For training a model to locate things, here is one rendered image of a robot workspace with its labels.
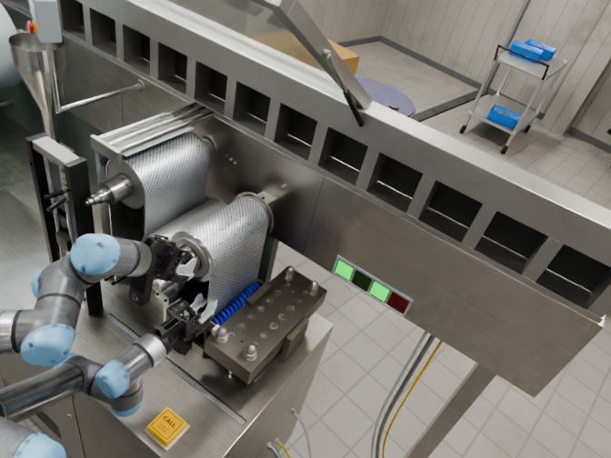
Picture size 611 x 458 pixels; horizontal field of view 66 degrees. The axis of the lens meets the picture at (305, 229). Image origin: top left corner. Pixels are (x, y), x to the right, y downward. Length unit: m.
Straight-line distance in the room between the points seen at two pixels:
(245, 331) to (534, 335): 0.75
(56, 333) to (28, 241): 0.96
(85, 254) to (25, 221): 1.00
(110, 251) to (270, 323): 0.62
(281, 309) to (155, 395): 0.42
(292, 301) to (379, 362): 1.35
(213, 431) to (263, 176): 0.72
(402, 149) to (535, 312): 0.50
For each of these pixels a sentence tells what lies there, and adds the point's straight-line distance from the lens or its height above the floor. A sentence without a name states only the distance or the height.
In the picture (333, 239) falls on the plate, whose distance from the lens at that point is 1.36.
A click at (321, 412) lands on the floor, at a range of 2.49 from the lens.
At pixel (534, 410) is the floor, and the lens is 3.04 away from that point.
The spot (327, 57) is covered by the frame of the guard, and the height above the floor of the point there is 1.84.
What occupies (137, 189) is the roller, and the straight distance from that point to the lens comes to 1.29.
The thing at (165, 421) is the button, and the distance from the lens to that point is 1.34.
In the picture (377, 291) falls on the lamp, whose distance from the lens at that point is 1.37.
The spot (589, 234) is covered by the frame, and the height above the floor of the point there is 1.62.
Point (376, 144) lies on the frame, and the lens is 1.17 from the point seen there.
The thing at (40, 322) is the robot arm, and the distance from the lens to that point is 0.93.
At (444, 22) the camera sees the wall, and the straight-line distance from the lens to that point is 7.26.
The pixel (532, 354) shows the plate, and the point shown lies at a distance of 1.33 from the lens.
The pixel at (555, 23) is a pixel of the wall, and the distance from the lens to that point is 6.73.
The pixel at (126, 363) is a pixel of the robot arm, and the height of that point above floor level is 1.15.
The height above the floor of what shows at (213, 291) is 1.15.
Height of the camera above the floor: 2.12
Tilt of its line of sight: 39 degrees down
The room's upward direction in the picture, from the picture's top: 15 degrees clockwise
